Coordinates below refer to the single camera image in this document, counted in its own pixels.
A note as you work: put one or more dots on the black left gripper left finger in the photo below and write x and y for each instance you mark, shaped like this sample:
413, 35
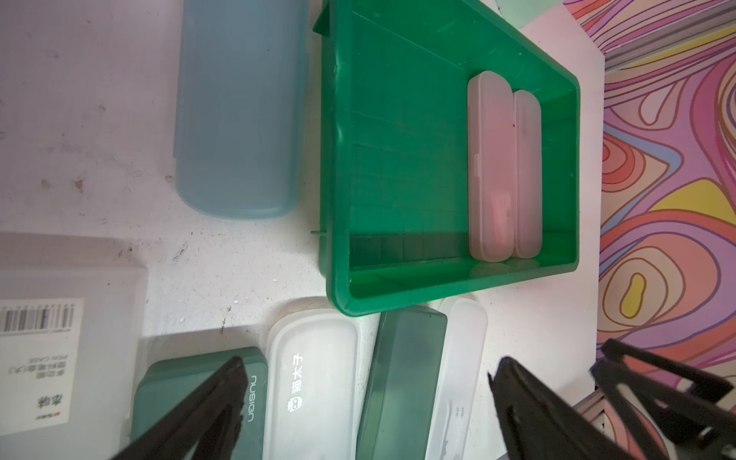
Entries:
205, 425

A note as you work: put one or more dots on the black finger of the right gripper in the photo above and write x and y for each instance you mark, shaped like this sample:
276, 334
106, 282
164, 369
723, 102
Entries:
691, 416

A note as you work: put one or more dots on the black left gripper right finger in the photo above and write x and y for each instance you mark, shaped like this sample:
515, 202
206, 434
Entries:
537, 424

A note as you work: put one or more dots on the frosted white pencil case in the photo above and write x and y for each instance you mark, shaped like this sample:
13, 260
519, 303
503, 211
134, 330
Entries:
312, 373
458, 376

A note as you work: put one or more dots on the dark green pencil case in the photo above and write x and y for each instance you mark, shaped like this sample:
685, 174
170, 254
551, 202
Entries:
400, 393
168, 382

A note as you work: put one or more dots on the frosted flat pencil case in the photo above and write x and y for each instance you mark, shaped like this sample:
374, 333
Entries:
71, 320

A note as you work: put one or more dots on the green plastic storage box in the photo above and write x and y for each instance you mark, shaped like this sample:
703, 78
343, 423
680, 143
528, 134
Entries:
394, 207

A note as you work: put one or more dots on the light blue pencil case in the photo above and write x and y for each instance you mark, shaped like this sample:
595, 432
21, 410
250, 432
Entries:
242, 78

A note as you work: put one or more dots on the pale green pen cup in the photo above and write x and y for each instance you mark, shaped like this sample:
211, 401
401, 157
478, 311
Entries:
520, 13

